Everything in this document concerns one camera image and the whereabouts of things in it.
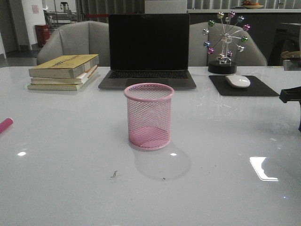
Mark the metal cart in background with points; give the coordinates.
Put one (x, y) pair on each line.
(59, 12)

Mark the grey left armchair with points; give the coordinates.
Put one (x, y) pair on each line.
(88, 37)

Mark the yellow bottom book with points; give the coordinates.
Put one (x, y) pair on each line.
(61, 87)

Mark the yellow top book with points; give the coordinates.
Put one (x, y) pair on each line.
(68, 66)

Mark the yellow book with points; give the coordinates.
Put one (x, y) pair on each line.
(61, 87)
(68, 66)

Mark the grey open laptop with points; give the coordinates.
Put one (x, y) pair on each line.
(148, 48)

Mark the pink marker pen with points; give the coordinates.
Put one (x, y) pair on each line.
(5, 124)

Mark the pink mesh pen holder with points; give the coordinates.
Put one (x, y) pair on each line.
(149, 115)

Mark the grey armchair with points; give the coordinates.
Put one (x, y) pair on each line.
(251, 56)
(88, 37)

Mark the ferris wheel desk ornament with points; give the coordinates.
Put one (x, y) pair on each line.
(223, 63)

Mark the grey right armchair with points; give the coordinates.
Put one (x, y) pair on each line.
(251, 56)

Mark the fruit bowl on counter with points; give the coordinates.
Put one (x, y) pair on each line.
(248, 4)

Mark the white middle book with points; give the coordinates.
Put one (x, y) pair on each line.
(81, 79)

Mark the white computer mouse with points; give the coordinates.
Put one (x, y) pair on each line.
(238, 81)

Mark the black mouse pad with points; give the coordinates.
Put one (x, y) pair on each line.
(257, 88)

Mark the red barrier belt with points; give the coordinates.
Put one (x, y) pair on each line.
(96, 15)

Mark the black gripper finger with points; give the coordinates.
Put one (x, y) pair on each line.
(291, 94)

